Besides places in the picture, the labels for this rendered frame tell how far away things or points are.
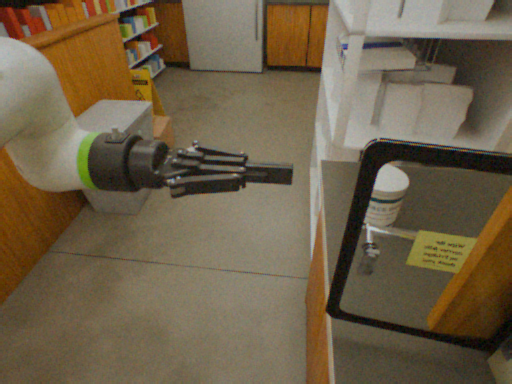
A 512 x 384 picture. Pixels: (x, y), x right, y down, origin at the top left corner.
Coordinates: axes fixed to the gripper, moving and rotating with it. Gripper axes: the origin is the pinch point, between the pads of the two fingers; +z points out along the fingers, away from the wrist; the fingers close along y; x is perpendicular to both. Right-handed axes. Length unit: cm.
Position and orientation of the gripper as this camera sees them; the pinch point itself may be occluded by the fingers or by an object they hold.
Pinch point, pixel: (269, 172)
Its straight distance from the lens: 46.9
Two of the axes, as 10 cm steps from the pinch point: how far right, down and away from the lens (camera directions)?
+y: 1.2, -6.1, 7.9
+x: 0.0, 7.9, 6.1
